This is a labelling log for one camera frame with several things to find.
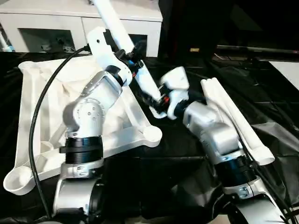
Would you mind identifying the white plastic table top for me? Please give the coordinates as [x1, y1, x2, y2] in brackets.
[3, 56, 164, 196]

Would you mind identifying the black mat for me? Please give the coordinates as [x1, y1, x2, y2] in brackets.
[0, 51, 299, 224]

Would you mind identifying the black white patterned figurine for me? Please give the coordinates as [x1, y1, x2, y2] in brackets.
[55, 38, 71, 51]

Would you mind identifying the white sideboard cabinet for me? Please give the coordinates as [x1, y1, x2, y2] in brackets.
[0, 0, 164, 58]

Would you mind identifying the white flat board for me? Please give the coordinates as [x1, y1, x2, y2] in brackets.
[268, 60, 299, 91]

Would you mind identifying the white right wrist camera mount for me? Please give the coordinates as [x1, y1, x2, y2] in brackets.
[159, 66, 190, 120]

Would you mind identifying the black metal rail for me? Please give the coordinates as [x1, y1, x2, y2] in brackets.
[216, 44, 299, 53]

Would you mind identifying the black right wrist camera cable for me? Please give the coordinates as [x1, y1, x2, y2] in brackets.
[242, 144, 295, 224]

